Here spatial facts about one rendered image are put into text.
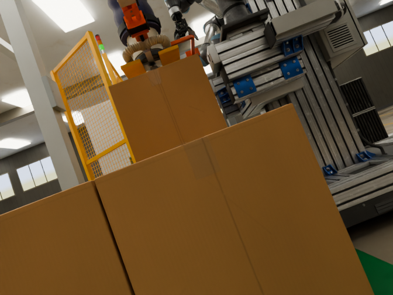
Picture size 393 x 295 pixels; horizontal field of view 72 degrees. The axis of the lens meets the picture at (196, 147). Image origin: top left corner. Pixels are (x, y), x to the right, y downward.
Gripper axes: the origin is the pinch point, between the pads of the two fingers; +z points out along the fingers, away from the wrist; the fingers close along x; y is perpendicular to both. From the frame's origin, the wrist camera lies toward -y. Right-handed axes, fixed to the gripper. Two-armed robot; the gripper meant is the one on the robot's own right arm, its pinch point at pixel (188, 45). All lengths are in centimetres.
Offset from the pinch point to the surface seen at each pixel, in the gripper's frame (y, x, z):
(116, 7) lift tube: 37, -32, -15
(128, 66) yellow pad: 47, -36, 21
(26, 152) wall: -985, -674, -253
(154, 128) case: 61, -34, 55
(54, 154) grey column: -68, -136, 20
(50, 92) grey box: -67, -121, -34
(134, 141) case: 61, -44, 57
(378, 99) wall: -931, 788, 83
